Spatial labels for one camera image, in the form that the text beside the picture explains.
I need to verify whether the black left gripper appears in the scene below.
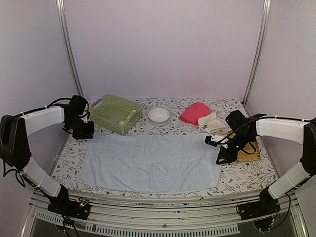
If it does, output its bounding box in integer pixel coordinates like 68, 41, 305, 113
67, 116, 95, 140

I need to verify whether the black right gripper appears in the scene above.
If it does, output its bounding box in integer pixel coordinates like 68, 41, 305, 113
216, 131, 254, 165

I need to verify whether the green plastic basket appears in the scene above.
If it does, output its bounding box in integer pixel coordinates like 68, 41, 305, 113
89, 94, 143, 135

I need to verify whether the green crocodile pattern towel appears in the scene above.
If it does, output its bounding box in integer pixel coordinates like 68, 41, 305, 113
118, 110, 137, 126

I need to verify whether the light blue towel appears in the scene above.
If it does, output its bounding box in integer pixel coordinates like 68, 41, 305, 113
77, 134, 221, 195

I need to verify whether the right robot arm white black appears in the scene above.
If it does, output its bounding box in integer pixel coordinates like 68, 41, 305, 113
205, 110, 316, 215

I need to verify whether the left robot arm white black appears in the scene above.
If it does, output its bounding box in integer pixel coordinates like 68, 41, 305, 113
0, 95, 94, 214

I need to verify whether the yellow woven bamboo tray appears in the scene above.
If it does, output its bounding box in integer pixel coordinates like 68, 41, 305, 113
228, 131, 261, 162

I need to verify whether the cream white towel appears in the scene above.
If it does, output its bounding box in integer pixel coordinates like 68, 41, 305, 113
197, 113, 226, 134

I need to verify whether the pink towel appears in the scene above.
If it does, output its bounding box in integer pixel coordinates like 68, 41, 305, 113
179, 103, 211, 126

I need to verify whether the white ceramic bowl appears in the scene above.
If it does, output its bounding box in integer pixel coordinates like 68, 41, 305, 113
148, 108, 170, 126

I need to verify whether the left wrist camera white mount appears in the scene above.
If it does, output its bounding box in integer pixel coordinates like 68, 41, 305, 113
81, 103, 89, 123

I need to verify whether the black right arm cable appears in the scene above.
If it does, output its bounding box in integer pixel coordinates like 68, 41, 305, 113
217, 120, 257, 155

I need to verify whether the aluminium front rail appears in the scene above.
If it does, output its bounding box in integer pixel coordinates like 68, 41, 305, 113
21, 191, 309, 237

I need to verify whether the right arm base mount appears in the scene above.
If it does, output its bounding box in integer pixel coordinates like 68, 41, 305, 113
236, 198, 281, 232

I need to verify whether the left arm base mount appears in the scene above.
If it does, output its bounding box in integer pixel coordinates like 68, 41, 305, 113
47, 197, 91, 220

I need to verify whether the left aluminium frame post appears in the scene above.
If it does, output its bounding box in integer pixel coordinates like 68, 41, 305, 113
56, 0, 84, 97

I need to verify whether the aluminium frame post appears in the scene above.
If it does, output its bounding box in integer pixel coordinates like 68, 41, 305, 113
56, 0, 84, 97
242, 0, 271, 107

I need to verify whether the right aluminium frame post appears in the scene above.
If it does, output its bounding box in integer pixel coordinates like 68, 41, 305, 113
242, 0, 271, 107

